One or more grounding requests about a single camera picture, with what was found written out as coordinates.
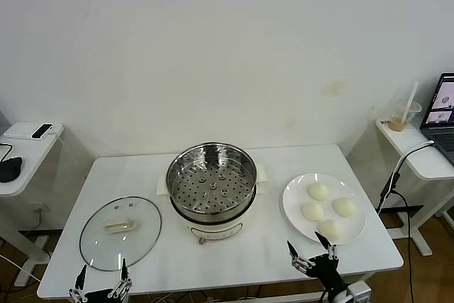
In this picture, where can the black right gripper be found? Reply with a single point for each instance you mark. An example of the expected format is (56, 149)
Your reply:
(328, 272)

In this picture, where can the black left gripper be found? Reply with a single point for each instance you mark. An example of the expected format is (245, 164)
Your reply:
(97, 297)

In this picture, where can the white steamed baozi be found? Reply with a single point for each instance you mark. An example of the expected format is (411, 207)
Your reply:
(333, 229)
(312, 211)
(344, 207)
(318, 190)

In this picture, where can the stainless steel steamer basket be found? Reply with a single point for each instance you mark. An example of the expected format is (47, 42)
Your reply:
(213, 189)

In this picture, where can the white round plate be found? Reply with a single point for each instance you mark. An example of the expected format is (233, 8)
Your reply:
(298, 218)

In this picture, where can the white electric cooker base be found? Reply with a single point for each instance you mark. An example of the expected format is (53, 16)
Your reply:
(213, 231)

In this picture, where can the white side table rounded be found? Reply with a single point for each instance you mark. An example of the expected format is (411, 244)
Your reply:
(32, 164)

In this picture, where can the white side table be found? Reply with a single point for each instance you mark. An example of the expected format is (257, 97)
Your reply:
(408, 147)

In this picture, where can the black computer mouse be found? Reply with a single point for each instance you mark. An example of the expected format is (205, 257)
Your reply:
(9, 170)

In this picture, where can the clear plastic drink cup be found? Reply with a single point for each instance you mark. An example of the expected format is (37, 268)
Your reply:
(399, 123)

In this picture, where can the black smartphone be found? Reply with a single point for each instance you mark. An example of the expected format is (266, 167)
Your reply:
(42, 131)

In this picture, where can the flat white box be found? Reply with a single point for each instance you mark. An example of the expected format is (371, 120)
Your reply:
(17, 131)

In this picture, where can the grey laptop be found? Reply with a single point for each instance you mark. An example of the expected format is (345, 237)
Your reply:
(441, 140)

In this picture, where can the white drinking straw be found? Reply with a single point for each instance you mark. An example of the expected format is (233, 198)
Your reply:
(411, 99)

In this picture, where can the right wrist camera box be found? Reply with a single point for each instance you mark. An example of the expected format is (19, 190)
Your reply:
(359, 292)

